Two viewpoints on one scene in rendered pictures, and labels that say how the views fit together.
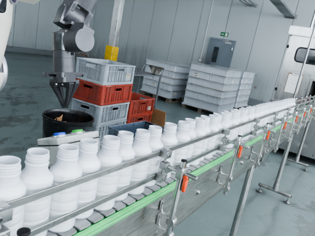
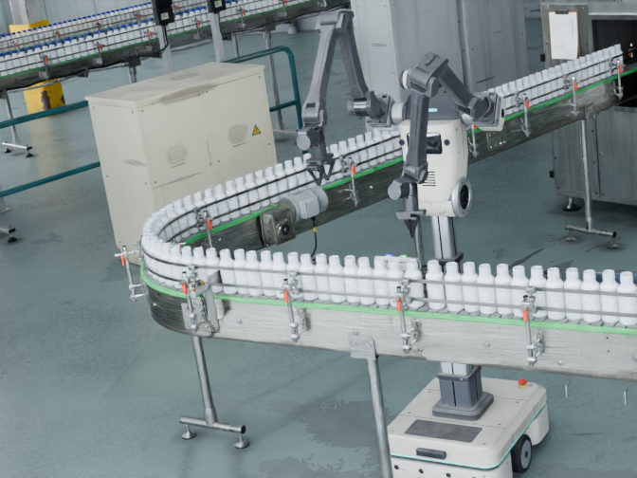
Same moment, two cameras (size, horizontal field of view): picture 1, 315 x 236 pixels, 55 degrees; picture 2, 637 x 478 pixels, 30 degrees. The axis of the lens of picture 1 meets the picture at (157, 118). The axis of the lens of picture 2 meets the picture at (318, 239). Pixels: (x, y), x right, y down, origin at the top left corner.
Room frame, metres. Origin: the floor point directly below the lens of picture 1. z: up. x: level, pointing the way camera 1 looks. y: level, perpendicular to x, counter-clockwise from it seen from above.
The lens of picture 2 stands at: (0.57, -3.85, 2.53)
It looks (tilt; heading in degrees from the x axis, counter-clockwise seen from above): 18 degrees down; 91
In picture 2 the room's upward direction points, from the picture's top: 8 degrees counter-clockwise
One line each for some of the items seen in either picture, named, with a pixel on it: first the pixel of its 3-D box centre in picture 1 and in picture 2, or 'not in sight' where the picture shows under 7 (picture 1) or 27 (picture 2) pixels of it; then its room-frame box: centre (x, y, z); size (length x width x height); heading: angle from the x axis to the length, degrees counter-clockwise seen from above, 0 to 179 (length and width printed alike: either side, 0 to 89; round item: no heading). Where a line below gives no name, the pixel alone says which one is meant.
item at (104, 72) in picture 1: (106, 71); not in sight; (3.46, 0.67, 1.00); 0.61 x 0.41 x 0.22; 156
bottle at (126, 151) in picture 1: (120, 165); (382, 281); (0.69, 0.07, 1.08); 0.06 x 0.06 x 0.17
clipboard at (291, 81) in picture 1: (293, 83); not in sight; (5.01, -2.05, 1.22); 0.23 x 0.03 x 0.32; 59
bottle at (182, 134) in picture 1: (178, 146); (453, 286); (0.92, -0.08, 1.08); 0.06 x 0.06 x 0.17
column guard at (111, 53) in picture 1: (110, 61); not in sight; (10.99, 2.05, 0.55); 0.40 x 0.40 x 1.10; 59
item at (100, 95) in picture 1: (103, 90); not in sight; (3.47, 0.67, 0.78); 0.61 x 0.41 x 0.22; 156
